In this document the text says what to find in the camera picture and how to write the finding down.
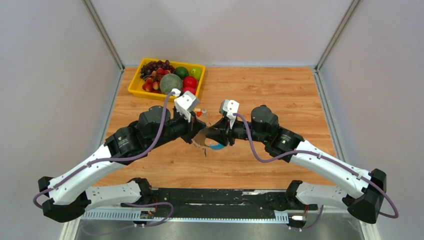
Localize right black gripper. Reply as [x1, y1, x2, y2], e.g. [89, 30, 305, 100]
[205, 115, 268, 147]

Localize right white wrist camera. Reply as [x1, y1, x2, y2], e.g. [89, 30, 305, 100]
[219, 99, 240, 129]

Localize right corner aluminium post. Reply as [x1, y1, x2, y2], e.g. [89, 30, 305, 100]
[314, 0, 362, 72]

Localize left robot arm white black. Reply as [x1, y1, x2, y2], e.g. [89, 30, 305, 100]
[38, 105, 207, 223]

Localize dark green lime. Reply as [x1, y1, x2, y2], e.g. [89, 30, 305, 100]
[173, 66, 189, 80]

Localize yellow plastic fruit tray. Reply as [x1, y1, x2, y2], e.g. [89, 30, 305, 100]
[127, 58, 206, 101]

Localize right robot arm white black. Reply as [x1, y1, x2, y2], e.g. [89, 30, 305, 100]
[205, 105, 387, 224]

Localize small red peaches cluster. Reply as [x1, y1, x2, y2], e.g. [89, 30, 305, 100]
[140, 67, 171, 94]

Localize red apple upper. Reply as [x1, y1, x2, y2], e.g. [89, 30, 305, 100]
[182, 76, 198, 89]

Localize corner aluminium post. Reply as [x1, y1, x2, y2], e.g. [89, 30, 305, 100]
[314, 0, 362, 72]
[82, 0, 125, 73]

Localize left corner aluminium post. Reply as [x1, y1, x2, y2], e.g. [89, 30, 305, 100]
[82, 0, 125, 73]

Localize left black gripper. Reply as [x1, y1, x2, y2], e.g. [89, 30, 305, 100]
[148, 108, 207, 150]

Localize dark purple grape bunch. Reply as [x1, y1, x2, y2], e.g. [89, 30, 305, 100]
[140, 60, 175, 79]

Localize pink red apple lower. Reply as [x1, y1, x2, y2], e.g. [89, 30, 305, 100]
[182, 87, 196, 95]

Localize green netted melon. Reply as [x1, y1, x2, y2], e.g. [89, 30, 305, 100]
[159, 73, 183, 95]

